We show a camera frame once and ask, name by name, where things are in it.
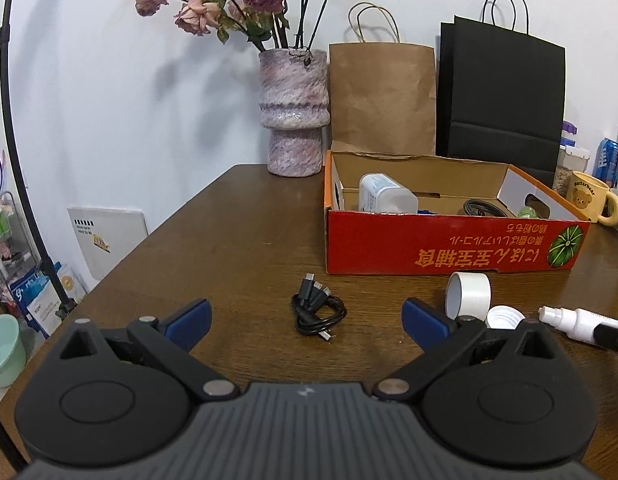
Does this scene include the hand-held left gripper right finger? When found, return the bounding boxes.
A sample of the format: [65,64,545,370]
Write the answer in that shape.
[373,297,555,402]

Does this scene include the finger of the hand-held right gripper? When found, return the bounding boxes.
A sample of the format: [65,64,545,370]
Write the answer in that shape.
[593,324,618,355]

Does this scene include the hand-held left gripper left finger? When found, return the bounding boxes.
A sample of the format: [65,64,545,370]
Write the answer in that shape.
[59,298,240,402]

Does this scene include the white spray bottle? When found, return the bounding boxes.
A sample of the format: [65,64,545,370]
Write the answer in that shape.
[538,306,618,347]

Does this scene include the orange cardboard box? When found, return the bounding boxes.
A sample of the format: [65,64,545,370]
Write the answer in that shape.
[323,149,592,277]

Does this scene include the black usb cable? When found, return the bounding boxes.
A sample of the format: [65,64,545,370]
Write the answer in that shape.
[291,272,348,344]

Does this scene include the braided grey cable coil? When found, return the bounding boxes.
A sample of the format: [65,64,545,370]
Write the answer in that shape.
[461,198,511,219]

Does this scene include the white tape roll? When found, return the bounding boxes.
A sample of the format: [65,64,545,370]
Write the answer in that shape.
[445,271,492,319]

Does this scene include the white plastic cap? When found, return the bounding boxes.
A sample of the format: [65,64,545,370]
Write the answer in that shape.
[486,305,526,331]

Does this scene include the white flat board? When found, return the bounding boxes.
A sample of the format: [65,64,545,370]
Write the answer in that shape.
[67,205,150,282]

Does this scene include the white plastic bottle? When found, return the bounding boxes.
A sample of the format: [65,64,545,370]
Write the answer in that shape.
[358,172,420,214]

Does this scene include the yellow bear mug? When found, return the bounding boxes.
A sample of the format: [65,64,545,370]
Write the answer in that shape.
[565,171,618,225]

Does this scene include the blue white packets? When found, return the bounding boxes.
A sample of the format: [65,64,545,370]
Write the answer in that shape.
[10,260,77,337]

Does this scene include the blue drink can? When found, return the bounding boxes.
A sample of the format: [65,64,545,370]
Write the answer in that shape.
[598,138,618,189]

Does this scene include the white plastic food container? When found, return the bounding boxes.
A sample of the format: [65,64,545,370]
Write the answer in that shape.
[554,145,591,196]

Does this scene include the mint green cup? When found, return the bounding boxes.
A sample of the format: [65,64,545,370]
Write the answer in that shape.
[0,315,28,389]

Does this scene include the black stand leg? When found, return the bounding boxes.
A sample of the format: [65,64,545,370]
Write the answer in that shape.
[0,400,27,480]

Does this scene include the brown paper bag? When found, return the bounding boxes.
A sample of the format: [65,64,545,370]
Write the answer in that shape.
[329,2,437,157]

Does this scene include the black paper bag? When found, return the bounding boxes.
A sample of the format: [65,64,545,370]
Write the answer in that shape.
[436,0,566,188]

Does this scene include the pink mottled ceramic vase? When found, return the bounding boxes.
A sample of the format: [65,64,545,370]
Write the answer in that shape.
[259,48,331,178]

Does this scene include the black curved lamp stand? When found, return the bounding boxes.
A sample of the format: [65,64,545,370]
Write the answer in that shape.
[0,0,77,321]

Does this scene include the wire shelf rack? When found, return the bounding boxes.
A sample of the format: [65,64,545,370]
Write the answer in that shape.
[0,190,44,311]

